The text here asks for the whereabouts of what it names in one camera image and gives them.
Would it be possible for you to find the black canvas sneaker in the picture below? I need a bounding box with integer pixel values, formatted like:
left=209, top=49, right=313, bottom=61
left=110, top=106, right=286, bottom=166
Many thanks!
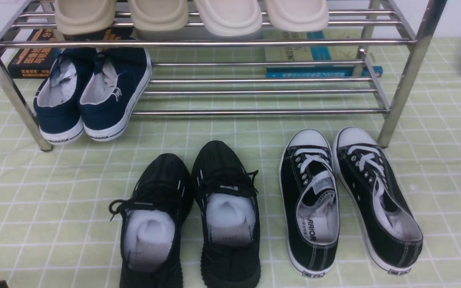
left=332, top=126, right=424, bottom=276
left=279, top=129, right=340, bottom=278

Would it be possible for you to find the silver metal shoe rack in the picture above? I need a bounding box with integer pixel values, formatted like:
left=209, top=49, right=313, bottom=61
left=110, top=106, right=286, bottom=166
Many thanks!
left=0, top=0, right=447, bottom=152

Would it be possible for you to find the navy canvas shoe right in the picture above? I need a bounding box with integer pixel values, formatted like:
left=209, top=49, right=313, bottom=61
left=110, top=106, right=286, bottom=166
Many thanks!
left=78, top=47, right=152, bottom=142

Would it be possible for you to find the navy canvas shoe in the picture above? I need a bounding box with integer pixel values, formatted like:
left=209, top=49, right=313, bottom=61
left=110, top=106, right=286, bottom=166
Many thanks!
left=33, top=48, right=97, bottom=145
left=78, top=47, right=152, bottom=142

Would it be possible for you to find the navy canvas shoe left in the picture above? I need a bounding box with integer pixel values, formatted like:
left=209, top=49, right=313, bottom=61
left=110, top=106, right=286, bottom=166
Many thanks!
left=33, top=48, right=97, bottom=145

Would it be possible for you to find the black knit sneaker right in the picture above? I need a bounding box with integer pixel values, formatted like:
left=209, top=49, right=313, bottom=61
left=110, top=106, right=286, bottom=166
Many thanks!
left=191, top=140, right=261, bottom=288

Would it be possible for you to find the black knit sneaker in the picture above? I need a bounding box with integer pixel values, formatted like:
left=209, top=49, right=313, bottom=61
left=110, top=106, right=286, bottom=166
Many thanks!
left=108, top=153, right=194, bottom=288
left=191, top=140, right=261, bottom=288

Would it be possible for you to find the teal cream book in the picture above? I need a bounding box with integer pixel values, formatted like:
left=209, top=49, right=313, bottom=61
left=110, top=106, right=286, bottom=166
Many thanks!
left=262, top=28, right=362, bottom=78

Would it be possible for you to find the black knit sneaker left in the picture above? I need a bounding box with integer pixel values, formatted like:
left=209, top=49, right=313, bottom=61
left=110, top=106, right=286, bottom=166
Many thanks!
left=108, top=153, right=194, bottom=288

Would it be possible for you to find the cream slipper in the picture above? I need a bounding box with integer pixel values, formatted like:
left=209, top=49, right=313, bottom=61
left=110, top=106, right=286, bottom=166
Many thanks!
left=194, top=0, right=263, bottom=37
left=265, top=0, right=329, bottom=32

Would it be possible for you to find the cream slipper far right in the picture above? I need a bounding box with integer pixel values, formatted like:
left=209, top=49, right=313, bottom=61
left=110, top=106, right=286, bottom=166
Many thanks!
left=265, top=0, right=329, bottom=32

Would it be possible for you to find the beige slipper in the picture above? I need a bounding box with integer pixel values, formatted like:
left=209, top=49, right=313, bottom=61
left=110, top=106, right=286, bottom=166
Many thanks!
left=128, top=0, right=189, bottom=32
left=54, top=0, right=117, bottom=35

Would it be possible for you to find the green checkered floor mat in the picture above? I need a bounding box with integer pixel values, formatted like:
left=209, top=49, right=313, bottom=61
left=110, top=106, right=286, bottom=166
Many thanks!
left=0, top=39, right=461, bottom=288

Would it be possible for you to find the beige slipper far left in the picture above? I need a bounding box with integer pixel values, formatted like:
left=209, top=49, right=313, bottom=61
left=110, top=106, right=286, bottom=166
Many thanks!
left=54, top=0, right=117, bottom=35

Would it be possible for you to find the black orange book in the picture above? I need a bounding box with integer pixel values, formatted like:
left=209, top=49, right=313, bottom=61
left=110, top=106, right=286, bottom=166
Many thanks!
left=7, top=28, right=135, bottom=79

